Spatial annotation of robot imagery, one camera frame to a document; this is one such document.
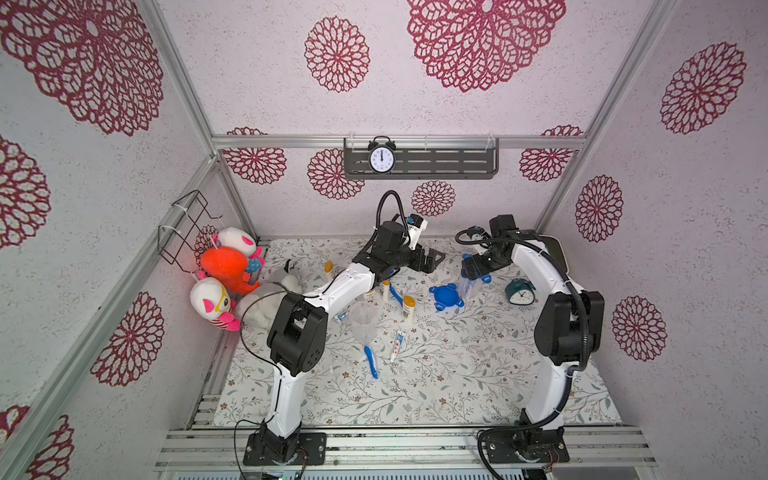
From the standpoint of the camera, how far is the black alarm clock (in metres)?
0.91

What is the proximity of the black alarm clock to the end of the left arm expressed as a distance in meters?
0.22

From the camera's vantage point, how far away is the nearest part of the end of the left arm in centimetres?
71
